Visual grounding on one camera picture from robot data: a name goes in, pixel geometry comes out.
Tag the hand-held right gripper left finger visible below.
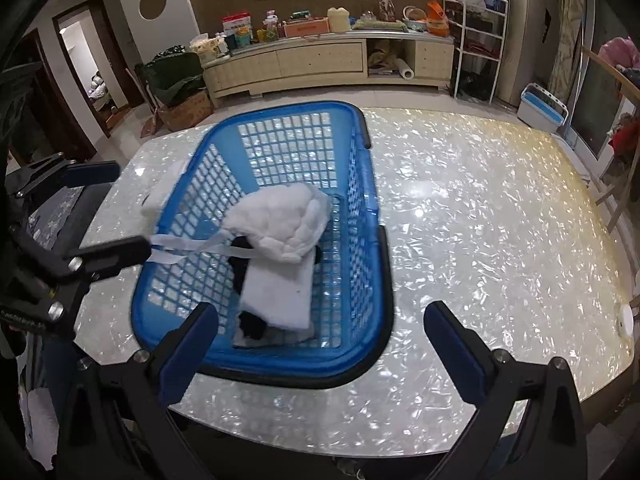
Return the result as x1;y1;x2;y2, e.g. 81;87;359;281
65;302;221;480

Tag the black cloth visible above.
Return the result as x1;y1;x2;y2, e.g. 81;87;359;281
230;235;271;340

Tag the white metal rack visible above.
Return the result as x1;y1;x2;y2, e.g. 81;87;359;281
442;0;508;103

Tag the white quilted cloth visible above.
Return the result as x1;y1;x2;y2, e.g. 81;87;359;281
220;182;332;264

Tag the dark green bag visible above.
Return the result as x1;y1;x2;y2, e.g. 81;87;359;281
136;46;206;108

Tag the cream plastic jug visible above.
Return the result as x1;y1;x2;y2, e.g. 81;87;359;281
327;6;351;33

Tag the grey lace sofa cover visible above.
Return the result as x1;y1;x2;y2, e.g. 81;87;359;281
27;185;113;256

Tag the blue plastic basket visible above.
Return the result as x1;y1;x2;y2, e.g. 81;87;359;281
131;101;396;390

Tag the red and white package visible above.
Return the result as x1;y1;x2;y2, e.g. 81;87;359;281
222;10;253;36

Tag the pile of colourful clothes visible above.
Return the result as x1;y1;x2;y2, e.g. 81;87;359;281
597;36;640;86

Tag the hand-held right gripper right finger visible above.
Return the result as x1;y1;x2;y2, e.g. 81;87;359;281
424;301;586;480

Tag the blue and white bin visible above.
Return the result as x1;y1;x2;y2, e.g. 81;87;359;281
517;82;568;133

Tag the pink box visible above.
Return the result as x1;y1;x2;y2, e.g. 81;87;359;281
283;17;331;38

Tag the cardboard box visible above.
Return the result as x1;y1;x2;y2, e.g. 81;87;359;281
157;91;213;132

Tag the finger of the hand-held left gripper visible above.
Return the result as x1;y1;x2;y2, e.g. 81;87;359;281
10;157;121;199
61;236;153;282

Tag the tissue box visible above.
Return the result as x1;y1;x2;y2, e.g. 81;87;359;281
190;34;228;58

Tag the orange bag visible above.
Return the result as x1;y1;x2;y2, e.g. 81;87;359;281
426;1;449;36

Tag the wooden rack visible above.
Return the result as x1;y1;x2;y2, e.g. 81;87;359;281
580;45;640;231

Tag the white towel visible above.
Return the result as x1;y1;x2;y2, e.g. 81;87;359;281
240;250;319;334

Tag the dark wooden door frame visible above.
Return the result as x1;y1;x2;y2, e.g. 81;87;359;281
52;0;133;138

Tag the cream television cabinet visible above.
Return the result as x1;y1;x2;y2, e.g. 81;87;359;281
202;30;456;108

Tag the patterned beige curtain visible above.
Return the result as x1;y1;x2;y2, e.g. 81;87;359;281
547;0;586;106

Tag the small round white device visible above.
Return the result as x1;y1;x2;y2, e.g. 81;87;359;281
616;304;636;337

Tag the tall standing air conditioner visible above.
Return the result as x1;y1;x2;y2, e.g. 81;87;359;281
497;0;548;107

